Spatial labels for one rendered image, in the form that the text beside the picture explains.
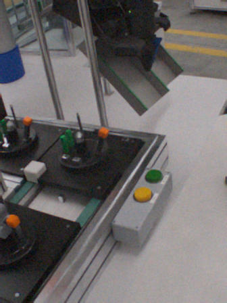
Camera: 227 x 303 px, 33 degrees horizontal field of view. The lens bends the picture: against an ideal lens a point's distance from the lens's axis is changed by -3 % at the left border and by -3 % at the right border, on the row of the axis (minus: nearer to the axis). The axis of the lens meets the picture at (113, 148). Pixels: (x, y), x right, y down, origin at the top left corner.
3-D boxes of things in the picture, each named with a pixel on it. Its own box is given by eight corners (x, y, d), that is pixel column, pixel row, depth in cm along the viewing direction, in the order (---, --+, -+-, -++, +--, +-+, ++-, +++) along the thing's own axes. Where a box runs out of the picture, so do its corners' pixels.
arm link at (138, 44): (168, -7, 85) (143, -7, 88) (135, 19, 72) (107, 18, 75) (171, 27, 90) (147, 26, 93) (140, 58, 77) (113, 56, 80)
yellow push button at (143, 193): (154, 194, 95) (153, 188, 94) (147, 205, 92) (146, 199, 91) (138, 191, 97) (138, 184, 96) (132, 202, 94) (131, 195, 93)
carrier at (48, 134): (69, 132, 124) (61, 97, 116) (25, 180, 107) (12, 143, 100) (12, 123, 134) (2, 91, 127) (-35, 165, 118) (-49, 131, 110)
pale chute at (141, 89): (162, 97, 126) (170, 90, 122) (140, 117, 118) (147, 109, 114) (104, 33, 125) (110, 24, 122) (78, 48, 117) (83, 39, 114)
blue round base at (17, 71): (31, 70, 194) (24, 42, 185) (12, 84, 183) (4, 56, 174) (8, 69, 200) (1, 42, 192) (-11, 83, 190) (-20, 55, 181)
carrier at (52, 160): (142, 145, 113) (138, 106, 106) (103, 201, 96) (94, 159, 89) (70, 132, 123) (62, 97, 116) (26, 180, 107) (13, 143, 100)
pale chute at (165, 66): (177, 77, 136) (184, 70, 133) (157, 93, 128) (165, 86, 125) (123, 18, 136) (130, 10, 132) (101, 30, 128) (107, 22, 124)
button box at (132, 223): (173, 189, 103) (171, 170, 100) (141, 247, 89) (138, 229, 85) (148, 184, 106) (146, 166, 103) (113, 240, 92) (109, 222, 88)
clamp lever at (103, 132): (103, 150, 105) (109, 129, 100) (100, 155, 104) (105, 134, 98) (92, 144, 106) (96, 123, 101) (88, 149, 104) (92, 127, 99)
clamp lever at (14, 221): (28, 241, 82) (18, 216, 77) (23, 247, 80) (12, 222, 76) (15, 236, 83) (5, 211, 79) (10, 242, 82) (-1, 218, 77)
